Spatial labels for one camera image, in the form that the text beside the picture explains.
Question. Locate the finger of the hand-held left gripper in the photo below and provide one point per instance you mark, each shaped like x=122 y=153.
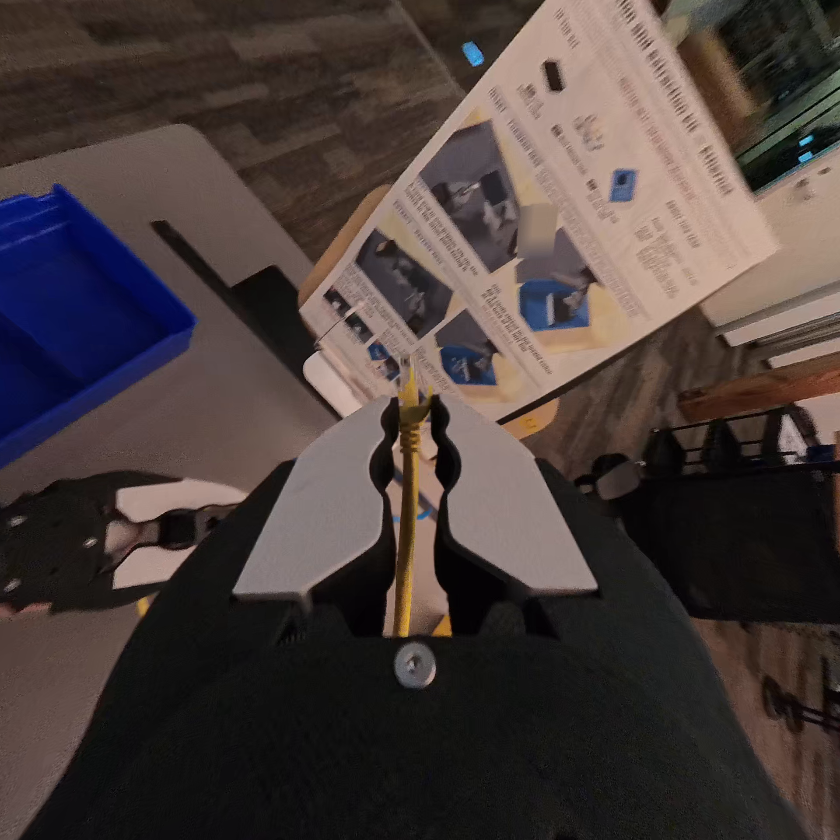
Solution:
x=184 y=493
x=141 y=574

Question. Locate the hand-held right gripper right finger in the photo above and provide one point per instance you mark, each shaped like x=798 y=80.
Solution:
x=512 y=518

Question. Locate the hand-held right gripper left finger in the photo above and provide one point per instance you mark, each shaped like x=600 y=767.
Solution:
x=315 y=518

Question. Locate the person's left hand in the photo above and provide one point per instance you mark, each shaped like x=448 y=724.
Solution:
x=19 y=609

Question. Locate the blue plastic bin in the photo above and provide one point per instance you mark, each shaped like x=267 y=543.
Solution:
x=79 y=315

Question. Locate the wooden column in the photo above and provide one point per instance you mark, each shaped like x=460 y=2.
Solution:
x=754 y=390

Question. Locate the glass partition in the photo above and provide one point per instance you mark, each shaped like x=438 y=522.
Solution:
x=787 y=98

